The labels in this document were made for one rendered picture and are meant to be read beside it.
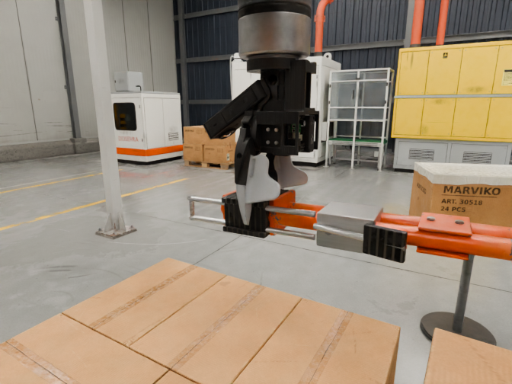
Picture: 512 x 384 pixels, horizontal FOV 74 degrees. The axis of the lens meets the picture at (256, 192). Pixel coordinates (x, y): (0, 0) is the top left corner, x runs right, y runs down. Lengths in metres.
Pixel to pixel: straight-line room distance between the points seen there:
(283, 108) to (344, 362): 0.97
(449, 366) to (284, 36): 0.55
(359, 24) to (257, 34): 11.01
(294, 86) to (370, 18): 10.99
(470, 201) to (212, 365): 1.44
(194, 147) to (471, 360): 7.52
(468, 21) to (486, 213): 9.30
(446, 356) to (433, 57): 7.23
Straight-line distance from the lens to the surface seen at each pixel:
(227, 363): 1.22
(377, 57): 11.18
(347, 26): 11.54
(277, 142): 0.43
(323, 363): 1.24
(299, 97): 0.42
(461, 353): 0.71
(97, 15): 3.92
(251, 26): 0.43
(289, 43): 0.42
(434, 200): 1.94
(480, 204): 2.01
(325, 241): 0.43
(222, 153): 7.51
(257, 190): 0.43
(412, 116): 7.69
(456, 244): 0.41
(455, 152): 7.77
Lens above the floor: 1.35
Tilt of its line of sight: 14 degrees down
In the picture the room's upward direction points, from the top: straight up
